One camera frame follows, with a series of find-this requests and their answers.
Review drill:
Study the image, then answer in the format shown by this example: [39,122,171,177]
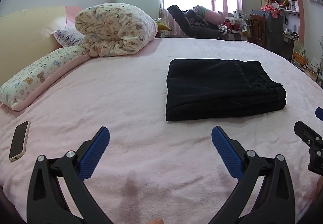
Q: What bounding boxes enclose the black pants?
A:
[165,59,286,122]

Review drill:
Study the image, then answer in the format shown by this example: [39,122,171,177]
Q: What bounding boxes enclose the right hand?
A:
[313,176,323,201]

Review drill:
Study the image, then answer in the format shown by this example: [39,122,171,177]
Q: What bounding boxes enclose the white phone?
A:
[9,120,30,162]

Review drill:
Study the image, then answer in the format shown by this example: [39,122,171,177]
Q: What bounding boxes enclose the wooden chair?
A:
[248,14,265,48]

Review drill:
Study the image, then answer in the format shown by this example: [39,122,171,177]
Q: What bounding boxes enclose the pink bookshelf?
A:
[261,0,305,44]

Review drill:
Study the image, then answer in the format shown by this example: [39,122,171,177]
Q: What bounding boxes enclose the floral pink pillow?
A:
[1,45,91,112]

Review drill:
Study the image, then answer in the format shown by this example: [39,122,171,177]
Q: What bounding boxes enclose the dark clothes pile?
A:
[168,5,224,39]

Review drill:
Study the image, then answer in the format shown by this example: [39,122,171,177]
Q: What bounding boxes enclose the purple patterned pillow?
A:
[52,26,85,47]

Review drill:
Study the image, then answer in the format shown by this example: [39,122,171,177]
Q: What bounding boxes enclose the beige headboard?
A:
[0,5,81,84]

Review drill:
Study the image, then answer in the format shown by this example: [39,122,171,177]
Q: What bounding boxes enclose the yellow red toy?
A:
[155,22,172,38]

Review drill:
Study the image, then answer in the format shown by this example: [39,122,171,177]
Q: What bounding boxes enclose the rolled floral duvet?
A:
[74,3,158,58]

